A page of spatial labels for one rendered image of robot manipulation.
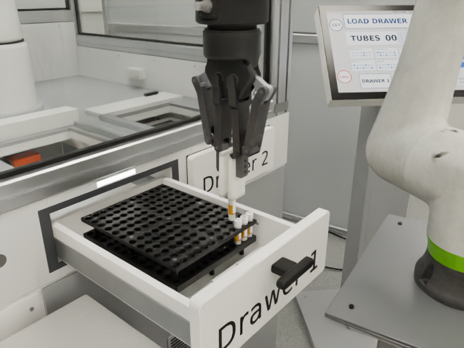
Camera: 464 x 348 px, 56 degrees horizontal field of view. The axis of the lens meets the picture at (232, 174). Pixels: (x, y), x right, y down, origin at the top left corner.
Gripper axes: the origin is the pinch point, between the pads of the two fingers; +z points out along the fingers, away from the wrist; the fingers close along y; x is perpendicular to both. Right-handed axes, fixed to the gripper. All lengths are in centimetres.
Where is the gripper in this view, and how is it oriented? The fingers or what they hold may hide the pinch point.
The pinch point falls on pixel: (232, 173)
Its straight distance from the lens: 63.6
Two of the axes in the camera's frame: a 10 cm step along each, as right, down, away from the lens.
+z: 0.0, 9.2, 3.9
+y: 7.7, 2.5, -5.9
